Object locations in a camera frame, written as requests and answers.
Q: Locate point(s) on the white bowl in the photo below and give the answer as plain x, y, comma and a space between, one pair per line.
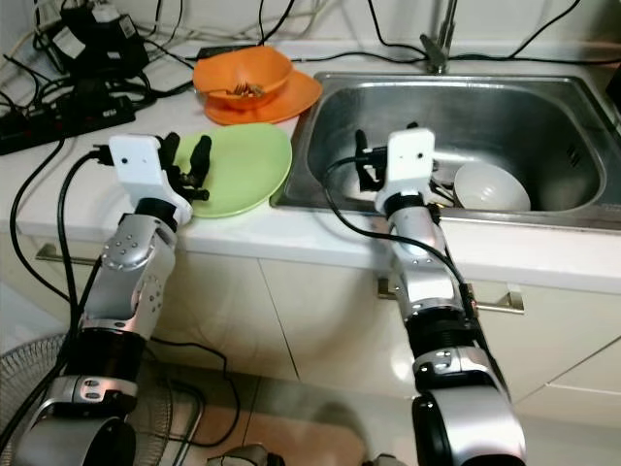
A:
490, 186

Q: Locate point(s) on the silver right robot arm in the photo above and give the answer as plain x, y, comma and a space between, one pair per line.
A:
422, 282

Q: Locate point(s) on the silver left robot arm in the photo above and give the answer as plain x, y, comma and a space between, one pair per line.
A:
126, 282

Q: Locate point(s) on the white kitchen cabinet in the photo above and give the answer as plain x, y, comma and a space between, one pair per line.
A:
281, 320

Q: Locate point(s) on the green plate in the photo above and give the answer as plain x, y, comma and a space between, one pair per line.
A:
247, 170

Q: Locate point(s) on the metal faucet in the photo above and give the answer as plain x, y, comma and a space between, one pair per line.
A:
437, 53

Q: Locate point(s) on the brown food scraps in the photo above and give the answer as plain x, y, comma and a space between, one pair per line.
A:
245, 90

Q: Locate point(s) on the orange plate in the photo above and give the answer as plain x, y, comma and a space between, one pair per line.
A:
301, 97

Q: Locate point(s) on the orange bowl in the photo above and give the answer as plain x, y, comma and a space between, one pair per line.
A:
213, 73

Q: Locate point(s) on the black power strip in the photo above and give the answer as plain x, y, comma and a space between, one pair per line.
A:
68, 121

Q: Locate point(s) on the stainless steel sink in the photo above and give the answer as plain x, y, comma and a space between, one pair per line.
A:
524, 112

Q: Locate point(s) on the flat black power brick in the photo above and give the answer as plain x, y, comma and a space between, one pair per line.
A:
218, 50

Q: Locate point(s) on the black charger block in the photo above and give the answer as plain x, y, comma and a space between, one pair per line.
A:
102, 39

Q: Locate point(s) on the grey floor fan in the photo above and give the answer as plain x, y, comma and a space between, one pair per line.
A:
29, 379

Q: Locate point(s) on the grey robot left foot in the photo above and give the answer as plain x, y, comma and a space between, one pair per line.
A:
247, 456

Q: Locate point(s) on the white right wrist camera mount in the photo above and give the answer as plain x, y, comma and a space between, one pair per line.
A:
409, 155

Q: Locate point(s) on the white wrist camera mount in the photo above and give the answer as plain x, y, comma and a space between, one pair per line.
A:
136, 160
409, 155

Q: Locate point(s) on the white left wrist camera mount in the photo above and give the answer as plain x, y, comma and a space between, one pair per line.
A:
136, 160

